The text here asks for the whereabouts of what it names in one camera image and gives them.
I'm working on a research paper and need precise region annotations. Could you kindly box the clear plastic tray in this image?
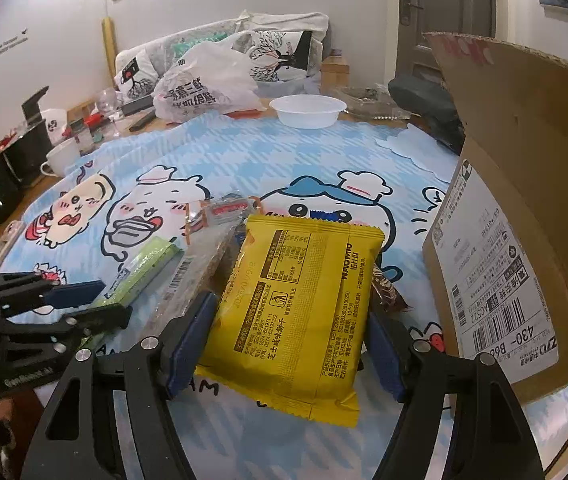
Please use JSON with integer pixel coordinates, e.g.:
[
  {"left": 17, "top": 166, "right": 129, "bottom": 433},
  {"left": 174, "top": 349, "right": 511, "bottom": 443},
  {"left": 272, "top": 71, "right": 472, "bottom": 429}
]
[{"left": 336, "top": 85, "right": 401, "bottom": 122}]

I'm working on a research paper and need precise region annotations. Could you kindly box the teal print pillow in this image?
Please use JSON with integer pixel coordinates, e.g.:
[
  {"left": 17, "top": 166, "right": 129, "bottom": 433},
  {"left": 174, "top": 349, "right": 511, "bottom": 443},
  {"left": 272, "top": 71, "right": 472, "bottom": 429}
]
[{"left": 163, "top": 31, "right": 230, "bottom": 63}]

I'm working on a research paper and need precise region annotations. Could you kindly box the white printed cup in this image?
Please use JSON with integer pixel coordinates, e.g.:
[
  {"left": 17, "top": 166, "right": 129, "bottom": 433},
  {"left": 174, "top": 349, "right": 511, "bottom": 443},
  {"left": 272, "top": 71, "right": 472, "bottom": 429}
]
[{"left": 39, "top": 108, "right": 68, "bottom": 147}]

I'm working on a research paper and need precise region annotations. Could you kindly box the large cardboard box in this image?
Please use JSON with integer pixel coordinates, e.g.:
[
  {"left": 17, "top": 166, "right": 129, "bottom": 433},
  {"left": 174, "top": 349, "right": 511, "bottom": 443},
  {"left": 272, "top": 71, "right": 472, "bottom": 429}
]
[{"left": 421, "top": 31, "right": 568, "bottom": 406}]

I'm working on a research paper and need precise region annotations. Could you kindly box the black white print pillow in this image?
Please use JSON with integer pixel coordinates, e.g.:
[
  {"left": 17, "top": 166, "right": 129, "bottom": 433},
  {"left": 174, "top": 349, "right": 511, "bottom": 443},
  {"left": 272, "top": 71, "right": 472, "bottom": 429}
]
[{"left": 114, "top": 50, "right": 159, "bottom": 100}]

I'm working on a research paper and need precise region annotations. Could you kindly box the white plastic bowl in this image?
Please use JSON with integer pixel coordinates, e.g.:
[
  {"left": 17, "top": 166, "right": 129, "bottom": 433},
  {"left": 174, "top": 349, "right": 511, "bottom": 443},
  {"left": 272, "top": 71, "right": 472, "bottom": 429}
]
[{"left": 269, "top": 95, "right": 347, "bottom": 129}]

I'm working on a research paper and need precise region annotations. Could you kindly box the brown snack wrapper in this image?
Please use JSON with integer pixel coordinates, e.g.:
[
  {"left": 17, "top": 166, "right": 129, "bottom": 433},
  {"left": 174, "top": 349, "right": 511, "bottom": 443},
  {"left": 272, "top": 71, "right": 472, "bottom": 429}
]
[{"left": 370, "top": 262, "right": 412, "bottom": 313}]

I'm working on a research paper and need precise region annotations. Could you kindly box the black box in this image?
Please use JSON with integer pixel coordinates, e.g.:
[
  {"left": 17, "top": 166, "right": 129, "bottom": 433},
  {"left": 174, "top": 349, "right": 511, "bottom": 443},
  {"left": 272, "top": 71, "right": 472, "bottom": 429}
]
[{"left": 0, "top": 86, "right": 54, "bottom": 223}]

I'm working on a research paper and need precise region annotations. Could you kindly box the white mug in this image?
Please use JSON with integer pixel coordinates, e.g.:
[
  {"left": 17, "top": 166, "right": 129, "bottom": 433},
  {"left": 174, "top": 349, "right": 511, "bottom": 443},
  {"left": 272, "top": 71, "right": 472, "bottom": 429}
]
[{"left": 40, "top": 138, "right": 83, "bottom": 177}]

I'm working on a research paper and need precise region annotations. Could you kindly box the small glass jar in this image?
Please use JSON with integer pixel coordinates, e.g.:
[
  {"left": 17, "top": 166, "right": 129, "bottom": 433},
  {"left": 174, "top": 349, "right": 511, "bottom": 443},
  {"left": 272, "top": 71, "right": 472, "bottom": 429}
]
[{"left": 71, "top": 119, "right": 93, "bottom": 156}]

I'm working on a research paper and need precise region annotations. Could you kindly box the white plastic bag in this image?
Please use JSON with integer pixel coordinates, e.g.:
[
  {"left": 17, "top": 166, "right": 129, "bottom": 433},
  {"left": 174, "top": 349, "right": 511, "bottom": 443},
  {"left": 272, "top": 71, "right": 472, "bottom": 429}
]
[{"left": 153, "top": 41, "right": 265, "bottom": 123}]

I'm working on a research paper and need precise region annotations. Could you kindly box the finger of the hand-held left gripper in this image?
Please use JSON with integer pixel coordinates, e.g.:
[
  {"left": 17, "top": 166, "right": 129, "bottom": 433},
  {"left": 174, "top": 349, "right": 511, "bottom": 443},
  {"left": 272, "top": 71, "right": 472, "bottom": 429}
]
[
  {"left": 0, "top": 303, "right": 133, "bottom": 348},
  {"left": 0, "top": 271, "right": 106, "bottom": 322}
]

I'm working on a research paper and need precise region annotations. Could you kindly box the wooden post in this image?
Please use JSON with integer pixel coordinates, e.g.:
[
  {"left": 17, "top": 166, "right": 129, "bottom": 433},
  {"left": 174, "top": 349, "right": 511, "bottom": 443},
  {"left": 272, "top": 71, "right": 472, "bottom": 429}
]
[{"left": 102, "top": 16, "right": 118, "bottom": 81}]

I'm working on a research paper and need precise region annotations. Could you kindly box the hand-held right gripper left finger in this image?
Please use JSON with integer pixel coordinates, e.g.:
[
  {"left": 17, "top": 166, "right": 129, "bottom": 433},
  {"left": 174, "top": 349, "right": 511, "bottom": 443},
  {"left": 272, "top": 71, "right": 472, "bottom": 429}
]
[{"left": 21, "top": 290, "right": 220, "bottom": 480}]

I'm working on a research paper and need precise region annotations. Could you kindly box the black remote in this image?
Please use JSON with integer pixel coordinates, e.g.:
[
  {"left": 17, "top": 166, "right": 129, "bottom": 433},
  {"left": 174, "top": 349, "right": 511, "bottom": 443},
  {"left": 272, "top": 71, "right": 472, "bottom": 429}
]
[{"left": 128, "top": 110, "right": 158, "bottom": 134}]

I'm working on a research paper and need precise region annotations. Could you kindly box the clear packet of brown bars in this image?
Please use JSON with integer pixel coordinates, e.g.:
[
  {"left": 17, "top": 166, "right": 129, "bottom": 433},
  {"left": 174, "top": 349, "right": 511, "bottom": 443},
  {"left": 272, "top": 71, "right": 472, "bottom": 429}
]
[{"left": 141, "top": 220, "right": 245, "bottom": 341}]

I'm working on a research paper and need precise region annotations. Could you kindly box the door handle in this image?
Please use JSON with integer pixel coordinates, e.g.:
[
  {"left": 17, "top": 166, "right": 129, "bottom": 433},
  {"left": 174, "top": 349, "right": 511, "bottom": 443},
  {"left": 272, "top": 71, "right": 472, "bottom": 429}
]
[{"left": 401, "top": 0, "right": 424, "bottom": 32}]

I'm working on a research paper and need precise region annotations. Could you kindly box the dark grey bag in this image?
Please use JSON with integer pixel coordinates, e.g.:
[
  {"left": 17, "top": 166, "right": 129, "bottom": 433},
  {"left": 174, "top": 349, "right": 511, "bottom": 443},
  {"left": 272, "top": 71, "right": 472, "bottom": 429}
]
[{"left": 388, "top": 74, "right": 466, "bottom": 153}]

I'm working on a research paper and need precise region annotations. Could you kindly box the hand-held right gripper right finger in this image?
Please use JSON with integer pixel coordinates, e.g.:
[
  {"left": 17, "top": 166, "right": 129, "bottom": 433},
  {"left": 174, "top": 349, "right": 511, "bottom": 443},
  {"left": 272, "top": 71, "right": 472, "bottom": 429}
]
[{"left": 366, "top": 310, "right": 545, "bottom": 480}]

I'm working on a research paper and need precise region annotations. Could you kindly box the green snack packet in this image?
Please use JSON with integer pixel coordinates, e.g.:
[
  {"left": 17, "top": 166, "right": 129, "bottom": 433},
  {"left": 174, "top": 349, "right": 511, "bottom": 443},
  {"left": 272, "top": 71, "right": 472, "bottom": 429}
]
[{"left": 78, "top": 237, "right": 177, "bottom": 356}]

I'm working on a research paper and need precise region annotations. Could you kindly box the wine glass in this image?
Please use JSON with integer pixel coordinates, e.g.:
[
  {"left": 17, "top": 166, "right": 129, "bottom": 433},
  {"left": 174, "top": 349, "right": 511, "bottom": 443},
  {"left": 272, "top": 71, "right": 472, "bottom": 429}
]
[{"left": 95, "top": 87, "right": 121, "bottom": 139}]

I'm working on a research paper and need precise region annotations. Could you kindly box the brown door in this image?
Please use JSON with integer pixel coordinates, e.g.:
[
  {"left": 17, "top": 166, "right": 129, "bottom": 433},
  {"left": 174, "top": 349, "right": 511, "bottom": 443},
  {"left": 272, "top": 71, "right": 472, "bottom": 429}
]
[{"left": 396, "top": 0, "right": 498, "bottom": 87}]

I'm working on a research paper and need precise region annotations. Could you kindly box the small red label packet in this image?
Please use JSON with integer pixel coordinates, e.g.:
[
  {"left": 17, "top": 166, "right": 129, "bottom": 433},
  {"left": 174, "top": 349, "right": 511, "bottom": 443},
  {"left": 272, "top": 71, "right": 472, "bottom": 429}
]
[{"left": 184, "top": 192, "right": 265, "bottom": 241}]

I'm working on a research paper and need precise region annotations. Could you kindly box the small brown box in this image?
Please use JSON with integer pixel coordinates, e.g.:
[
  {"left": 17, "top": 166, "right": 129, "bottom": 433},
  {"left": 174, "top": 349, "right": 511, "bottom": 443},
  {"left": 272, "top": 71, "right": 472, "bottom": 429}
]
[{"left": 321, "top": 55, "right": 350, "bottom": 97}]

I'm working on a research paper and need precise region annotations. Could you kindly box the blue printed blanket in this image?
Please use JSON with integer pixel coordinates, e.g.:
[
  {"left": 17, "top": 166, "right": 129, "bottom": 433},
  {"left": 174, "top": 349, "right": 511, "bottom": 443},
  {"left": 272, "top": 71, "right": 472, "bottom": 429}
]
[{"left": 0, "top": 110, "right": 568, "bottom": 480}]

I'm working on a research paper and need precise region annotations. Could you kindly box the yellow snack packet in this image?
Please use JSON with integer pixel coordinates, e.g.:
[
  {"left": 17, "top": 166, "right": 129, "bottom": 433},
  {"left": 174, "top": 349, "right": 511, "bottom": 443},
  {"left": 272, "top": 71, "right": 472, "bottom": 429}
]
[{"left": 195, "top": 214, "right": 385, "bottom": 428}]

